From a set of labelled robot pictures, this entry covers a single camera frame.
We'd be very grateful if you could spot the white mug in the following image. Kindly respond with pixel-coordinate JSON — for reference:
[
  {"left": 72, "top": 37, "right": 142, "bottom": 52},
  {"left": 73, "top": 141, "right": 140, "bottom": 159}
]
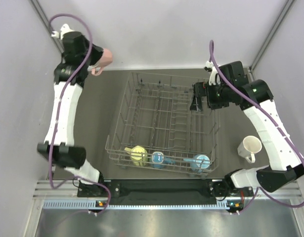
[{"left": 237, "top": 135, "right": 262, "bottom": 163}]

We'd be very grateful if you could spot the pink mug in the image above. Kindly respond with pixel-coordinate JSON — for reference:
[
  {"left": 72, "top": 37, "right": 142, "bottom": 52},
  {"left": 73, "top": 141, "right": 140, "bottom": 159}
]
[{"left": 91, "top": 48, "right": 113, "bottom": 76}]

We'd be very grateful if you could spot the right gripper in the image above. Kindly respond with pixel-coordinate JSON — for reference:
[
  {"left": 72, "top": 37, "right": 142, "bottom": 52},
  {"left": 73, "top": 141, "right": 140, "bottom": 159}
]
[{"left": 190, "top": 80, "right": 233, "bottom": 111}]

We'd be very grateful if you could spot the plain blue mug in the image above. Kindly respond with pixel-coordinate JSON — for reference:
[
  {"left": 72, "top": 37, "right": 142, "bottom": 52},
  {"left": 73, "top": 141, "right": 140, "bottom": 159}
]
[{"left": 183, "top": 154, "right": 211, "bottom": 173}]

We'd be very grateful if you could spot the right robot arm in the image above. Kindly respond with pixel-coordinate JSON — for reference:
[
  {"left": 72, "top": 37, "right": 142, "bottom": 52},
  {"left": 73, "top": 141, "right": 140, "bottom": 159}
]
[{"left": 190, "top": 61, "right": 304, "bottom": 196}]

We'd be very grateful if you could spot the yellow mug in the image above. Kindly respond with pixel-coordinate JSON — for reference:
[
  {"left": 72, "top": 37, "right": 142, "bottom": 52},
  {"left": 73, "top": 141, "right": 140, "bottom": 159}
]
[{"left": 124, "top": 146, "right": 148, "bottom": 167}]

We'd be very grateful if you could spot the blue floral mug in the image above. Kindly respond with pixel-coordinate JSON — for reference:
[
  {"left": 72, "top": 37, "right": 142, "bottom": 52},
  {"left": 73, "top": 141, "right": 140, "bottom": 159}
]
[{"left": 150, "top": 151, "right": 175, "bottom": 169}]

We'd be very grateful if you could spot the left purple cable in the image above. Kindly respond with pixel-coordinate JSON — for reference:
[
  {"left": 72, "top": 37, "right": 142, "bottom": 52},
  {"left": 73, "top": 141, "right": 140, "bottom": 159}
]
[{"left": 48, "top": 13, "right": 111, "bottom": 214}]

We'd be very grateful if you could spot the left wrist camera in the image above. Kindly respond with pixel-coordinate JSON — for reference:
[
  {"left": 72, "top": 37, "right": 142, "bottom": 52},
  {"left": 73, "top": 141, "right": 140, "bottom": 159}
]
[{"left": 51, "top": 24, "right": 74, "bottom": 40}]

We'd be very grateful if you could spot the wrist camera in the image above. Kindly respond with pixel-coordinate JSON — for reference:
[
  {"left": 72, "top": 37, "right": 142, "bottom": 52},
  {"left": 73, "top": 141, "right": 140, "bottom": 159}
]
[
  {"left": 51, "top": 24, "right": 74, "bottom": 40},
  {"left": 204, "top": 61, "right": 220, "bottom": 85}
]

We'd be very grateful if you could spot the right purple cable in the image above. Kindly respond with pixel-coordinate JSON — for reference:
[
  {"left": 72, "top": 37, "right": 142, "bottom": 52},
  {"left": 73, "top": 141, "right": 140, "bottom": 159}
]
[{"left": 208, "top": 40, "right": 304, "bottom": 215}]

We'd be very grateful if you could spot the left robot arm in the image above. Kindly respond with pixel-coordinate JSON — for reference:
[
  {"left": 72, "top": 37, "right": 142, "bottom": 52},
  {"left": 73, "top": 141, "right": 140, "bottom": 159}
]
[{"left": 37, "top": 30, "right": 105, "bottom": 196}]

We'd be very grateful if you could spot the grey wire dish rack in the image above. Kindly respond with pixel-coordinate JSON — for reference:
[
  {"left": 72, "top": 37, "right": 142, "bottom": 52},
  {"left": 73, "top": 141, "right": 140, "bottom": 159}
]
[{"left": 105, "top": 72, "right": 220, "bottom": 178}]

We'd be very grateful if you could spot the purple cable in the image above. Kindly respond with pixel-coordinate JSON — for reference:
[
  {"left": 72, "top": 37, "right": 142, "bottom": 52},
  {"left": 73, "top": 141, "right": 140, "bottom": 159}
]
[
  {"left": 208, "top": 40, "right": 304, "bottom": 215},
  {"left": 48, "top": 13, "right": 111, "bottom": 214}
]

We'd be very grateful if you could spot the aluminium frame rail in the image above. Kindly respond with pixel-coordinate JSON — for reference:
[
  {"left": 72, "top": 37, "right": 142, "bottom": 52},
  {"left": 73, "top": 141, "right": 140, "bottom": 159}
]
[{"left": 32, "top": 178, "right": 304, "bottom": 210}]

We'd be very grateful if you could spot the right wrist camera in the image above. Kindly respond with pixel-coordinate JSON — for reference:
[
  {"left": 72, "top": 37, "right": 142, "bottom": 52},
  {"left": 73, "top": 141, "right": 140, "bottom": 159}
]
[{"left": 204, "top": 61, "right": 220, "bottom": 85}]

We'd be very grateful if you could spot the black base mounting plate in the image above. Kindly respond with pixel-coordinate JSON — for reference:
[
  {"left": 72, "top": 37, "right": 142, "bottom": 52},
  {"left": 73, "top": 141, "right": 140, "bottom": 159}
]
[{"left": 77, "top": 179, "right": 253, "bottom": 198}]

